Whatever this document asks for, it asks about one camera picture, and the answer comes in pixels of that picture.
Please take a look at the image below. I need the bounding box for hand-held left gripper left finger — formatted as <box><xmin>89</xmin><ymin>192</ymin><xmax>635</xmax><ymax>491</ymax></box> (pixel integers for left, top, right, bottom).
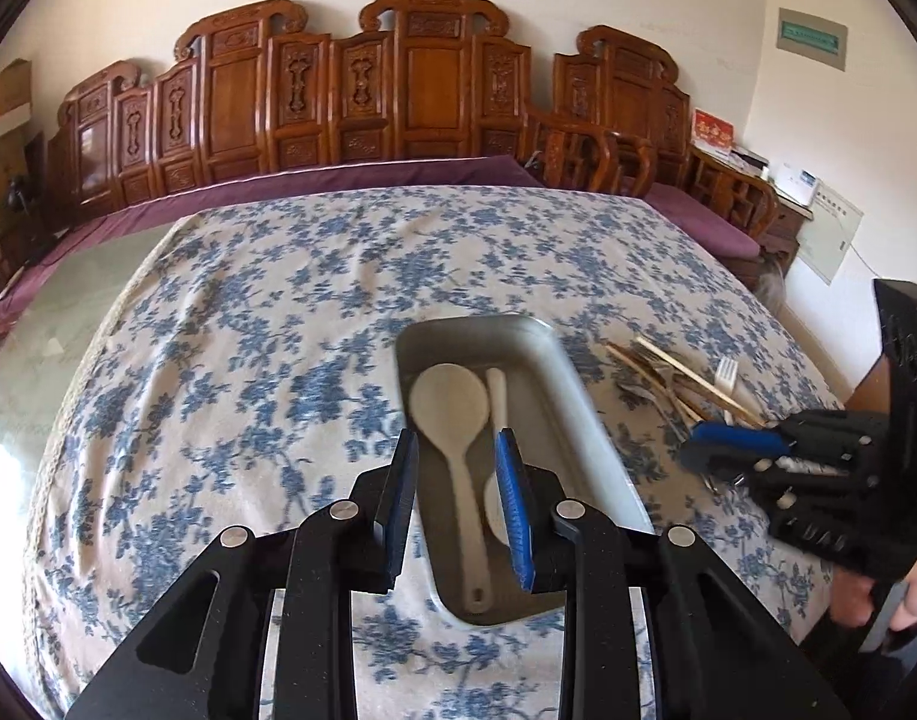
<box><xmin>64</xmin><ymin>429</ymin><xmax>422</xmax><ymax>720</ymax></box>

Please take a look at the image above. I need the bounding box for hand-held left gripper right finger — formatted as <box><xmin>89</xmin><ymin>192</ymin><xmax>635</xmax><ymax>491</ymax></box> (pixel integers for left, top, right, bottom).
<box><xmin>495</xmin><ymin>427</ymin><xmax>853</xmax><ymax>720</ymax></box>

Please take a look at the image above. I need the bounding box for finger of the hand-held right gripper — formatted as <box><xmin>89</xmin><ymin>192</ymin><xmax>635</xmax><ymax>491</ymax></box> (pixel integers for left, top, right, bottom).
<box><xmin>679</xmin><ymin>442</ymin><xmax>877</xmax><ymax>512</ymax></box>
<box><xmin>690</xmin><ymin>411</ymin><xmax>892</xmax><ymax>460</ymax></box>

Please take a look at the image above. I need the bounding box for bamboo chopstick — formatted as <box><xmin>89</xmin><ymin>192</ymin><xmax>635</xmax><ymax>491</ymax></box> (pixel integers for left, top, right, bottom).
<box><xmin>631</xmin><ymin>337</ymin><xmax>767</xmax><ymax>425</ymax></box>
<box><xmin>649</xmin><ymin>360</ymin><xmax>741</xmax><ymax>413</ymax></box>
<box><xmin>604</xmin><ymin>343</ymin><xmax>707</xmax><ymax>425</ymax></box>

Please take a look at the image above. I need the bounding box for metal spoon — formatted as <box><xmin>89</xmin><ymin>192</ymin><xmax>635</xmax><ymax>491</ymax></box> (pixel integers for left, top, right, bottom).
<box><xmin>618</xmin><ymin>381</ymin><xmax>692</xmax><ymax>443</ymax></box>

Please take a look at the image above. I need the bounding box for rectangular metal tray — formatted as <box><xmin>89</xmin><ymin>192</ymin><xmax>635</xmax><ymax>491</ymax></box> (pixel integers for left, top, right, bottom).
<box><xmin>394</xmin><ymin>315</ymin><xmax>655</xmax><ymax>627</ymax></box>

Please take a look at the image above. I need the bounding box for small white ceramic spoon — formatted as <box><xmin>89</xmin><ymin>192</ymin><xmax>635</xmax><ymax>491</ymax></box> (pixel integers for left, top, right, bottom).
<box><xmin>481</xmin><ymin>366</ymin><xmax>527</xmax><ymax>547</ymax></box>

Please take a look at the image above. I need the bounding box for large white rice spoon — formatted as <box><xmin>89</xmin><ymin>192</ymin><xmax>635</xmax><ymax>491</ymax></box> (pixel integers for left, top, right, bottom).
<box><xmin>409</xmin><ymin>364</ymin><xmax>494</xmax><ymax>614</ymax></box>

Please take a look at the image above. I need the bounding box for clear plastic bag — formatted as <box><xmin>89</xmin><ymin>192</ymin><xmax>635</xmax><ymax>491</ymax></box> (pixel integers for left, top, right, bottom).
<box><xmin>757</xmin><ymin>255</ymin><xmax>796</xmax><ymax>310</ymax></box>

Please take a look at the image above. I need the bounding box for short purple seat cushion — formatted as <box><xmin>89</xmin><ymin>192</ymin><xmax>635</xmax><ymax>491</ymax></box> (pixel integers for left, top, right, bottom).
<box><xmin>642</xmin><ymin>180</ymin><xmax>763</xmax><ymax>260</ymax></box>

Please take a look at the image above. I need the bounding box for white electrical panel box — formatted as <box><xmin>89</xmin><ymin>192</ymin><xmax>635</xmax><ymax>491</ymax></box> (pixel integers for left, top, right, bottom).
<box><xmin>796</xmin><ymin>180</ymin><xmax>865</xmax><ymax>286</ymax></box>

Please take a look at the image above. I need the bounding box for blue floral tablecloth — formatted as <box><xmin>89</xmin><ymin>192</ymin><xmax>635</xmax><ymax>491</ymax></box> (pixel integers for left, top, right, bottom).
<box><xmin>23</xmin><ymin>184</ymin><xmax>842</xmax><ymax>720</ymax></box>

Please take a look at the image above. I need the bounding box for white box with blue print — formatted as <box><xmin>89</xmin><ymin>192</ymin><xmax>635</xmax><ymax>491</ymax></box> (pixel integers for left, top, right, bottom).
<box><xmin>772</xmin><ymin>161</ymin><xmax>824</xmax><ymax>207</ymax></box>

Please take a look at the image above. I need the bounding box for red calendar card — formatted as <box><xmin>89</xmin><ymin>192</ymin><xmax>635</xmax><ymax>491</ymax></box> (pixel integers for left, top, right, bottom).
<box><xmin>691</xmin><ymin>109</ymin><xmax>734</xmax><ymax>158</ymax></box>

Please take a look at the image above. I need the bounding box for carved wooden armchair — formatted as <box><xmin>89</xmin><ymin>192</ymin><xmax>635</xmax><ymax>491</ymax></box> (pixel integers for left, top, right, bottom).
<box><xmin>528</xmin><ymin>111</ymin><xmax>658</xmax><ymax>197</ymax></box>

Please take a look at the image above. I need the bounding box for long purple seat cushion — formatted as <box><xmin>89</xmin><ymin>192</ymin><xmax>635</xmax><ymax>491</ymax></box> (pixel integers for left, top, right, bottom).
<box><xmin>0</xmin><ymin>156</ymin><xmax>546</xmax><ymax>316</ymax></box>

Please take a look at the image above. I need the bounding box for short carved wooden bench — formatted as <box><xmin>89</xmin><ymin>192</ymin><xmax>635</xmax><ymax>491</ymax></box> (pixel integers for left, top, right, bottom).
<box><xmin>552</xmin><ymin>25</ymin><xmax>692</xmax><ymax>188</ymax></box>

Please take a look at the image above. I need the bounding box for long carved wooden bench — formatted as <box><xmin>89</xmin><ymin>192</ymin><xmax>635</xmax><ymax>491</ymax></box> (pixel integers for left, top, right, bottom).
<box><xmin>46</xmin><ymin>0</ymin><xmax>550</xmax><ymax>226</ymax></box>

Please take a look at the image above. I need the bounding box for green wall sign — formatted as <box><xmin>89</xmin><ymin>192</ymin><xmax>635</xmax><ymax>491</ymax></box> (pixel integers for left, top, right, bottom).
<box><xmin>775</xmin><ymin>7</ymin><xmax>850</xmax><ymax>72</ymax></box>

